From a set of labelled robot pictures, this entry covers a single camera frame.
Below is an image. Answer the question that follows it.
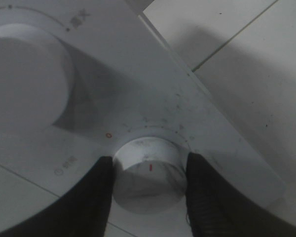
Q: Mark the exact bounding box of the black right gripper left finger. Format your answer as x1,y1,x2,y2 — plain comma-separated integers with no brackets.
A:
0,156,114,237

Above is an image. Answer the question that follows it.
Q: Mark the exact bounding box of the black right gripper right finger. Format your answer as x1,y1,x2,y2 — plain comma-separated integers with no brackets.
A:
185,153,296,237

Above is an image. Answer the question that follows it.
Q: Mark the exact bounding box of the white timer knob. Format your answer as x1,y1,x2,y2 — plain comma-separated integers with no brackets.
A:
113,137,187,214

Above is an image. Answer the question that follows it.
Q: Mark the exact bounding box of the white microwave oven body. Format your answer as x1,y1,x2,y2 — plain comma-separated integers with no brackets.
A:
0,0,285,214

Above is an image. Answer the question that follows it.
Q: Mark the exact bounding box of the upper white power knob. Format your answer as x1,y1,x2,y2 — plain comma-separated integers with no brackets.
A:
0,23,74,133

